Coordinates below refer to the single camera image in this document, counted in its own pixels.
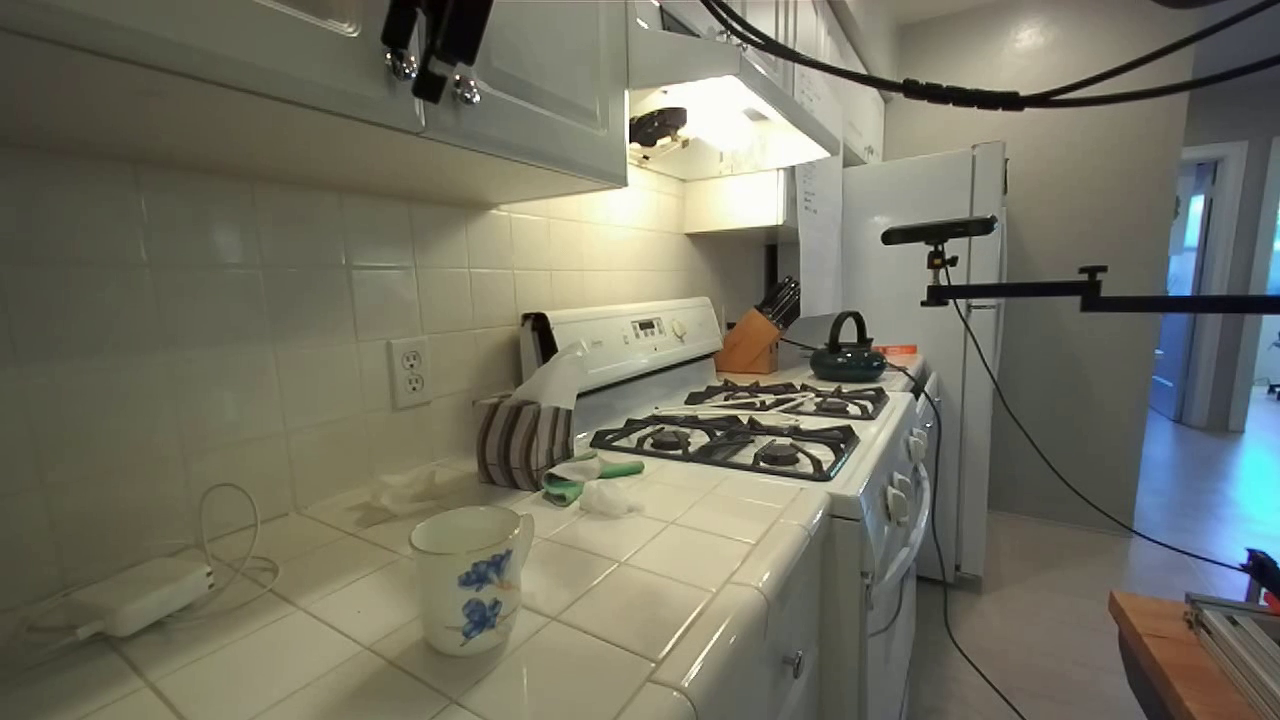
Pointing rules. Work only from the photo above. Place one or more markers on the small crumpled white paper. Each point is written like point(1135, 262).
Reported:
point(403, 488)

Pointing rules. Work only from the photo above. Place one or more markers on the black stereo camera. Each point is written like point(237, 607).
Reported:
point(940, 230)

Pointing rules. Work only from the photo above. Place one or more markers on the white base cabinet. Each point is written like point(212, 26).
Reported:
point(784, 643)

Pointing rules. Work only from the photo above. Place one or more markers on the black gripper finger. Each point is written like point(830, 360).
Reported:
point(450, 42)
point(403, 26)

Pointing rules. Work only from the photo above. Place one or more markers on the orange pot holder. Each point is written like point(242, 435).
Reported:
point(901, 352)

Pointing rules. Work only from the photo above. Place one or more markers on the white cabinet above hood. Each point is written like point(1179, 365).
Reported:
point(766, 26)

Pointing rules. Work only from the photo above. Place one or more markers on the red and black clamp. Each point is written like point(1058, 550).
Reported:
point(1263, 570)

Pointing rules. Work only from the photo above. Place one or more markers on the white wall outlet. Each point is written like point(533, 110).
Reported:
point(408, 375)

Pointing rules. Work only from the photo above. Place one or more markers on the white range hood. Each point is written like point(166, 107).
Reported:
point(720, 125)

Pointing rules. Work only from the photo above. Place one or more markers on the metal base plate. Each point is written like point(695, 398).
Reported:
point(1247, 644)

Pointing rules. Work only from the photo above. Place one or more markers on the white gas stove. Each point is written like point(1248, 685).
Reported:
point(853, 533)

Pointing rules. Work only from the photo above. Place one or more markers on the striped fabric tissue box cover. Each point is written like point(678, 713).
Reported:
point(520, 444)

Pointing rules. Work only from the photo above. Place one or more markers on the dark teal kettle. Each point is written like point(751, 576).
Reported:
point(846, 356)

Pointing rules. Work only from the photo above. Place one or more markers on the wooden table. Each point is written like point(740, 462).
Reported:
point(1163, 666)

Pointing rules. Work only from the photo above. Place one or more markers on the black stove grate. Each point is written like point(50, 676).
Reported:
point(726, 444)
point(784, 398)

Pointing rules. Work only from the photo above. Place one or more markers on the white refrigerator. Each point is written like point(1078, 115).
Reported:
point(965, 401)

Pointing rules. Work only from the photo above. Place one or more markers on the white cabinet door with knob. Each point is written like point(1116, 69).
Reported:
point(545, 94)
point(202, 47)

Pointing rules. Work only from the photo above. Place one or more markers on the wooden knife block with knives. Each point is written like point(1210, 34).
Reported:
point(745, 346)

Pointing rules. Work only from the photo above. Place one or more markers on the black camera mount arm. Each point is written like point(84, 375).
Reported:
point(1144, 302)

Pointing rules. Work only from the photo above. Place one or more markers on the grey doorway frame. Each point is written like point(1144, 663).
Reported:
point(1238, 295)

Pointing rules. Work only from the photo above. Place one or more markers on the white power adapter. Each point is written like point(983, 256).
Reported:
point(140, 597)

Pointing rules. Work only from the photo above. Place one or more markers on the white wall cabinet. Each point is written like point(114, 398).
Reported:
point(266, 155)

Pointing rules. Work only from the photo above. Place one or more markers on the white mug blue flowers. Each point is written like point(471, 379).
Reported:
point(464, 586)

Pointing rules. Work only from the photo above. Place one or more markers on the green and white cloth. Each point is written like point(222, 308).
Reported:
point(592, 468)

